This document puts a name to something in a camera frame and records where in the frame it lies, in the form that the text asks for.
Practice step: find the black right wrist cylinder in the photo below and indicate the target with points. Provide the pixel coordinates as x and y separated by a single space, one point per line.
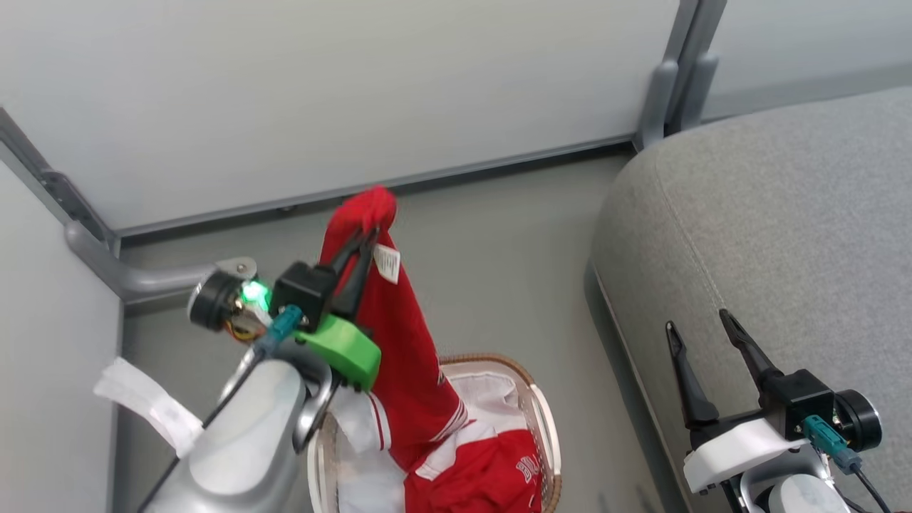
861 420

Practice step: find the grey table leg with foot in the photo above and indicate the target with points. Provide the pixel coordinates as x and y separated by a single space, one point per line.
142 281

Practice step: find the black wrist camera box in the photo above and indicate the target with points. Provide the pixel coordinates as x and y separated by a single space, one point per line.
801 399
303 292

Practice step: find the red and white jersey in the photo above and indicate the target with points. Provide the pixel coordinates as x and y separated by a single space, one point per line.
406 342

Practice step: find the white woven laundry basket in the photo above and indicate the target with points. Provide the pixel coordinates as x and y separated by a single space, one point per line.
545 420

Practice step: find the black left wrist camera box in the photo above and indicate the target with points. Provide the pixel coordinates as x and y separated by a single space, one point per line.
303 292

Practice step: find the grey metal partition foot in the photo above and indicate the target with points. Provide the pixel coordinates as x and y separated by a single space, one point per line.
657 100
697 89

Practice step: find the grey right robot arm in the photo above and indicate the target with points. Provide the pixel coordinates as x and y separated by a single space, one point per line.
805 499

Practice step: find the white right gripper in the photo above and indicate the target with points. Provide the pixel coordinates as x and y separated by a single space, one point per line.
741 449

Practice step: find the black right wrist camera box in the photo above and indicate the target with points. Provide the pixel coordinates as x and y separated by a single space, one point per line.
801 399

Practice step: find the black wrist cylinder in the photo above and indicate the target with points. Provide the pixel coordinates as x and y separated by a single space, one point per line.
861 420
212 301

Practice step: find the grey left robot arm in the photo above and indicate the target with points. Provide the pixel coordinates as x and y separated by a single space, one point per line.
242 442

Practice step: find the grey fabric sofa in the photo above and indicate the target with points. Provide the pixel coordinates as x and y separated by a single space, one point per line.
784 228

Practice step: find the black left wrist cylinder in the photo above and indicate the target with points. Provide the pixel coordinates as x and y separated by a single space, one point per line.
212 301

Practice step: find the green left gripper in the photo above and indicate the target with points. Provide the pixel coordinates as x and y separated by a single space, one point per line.
349 353

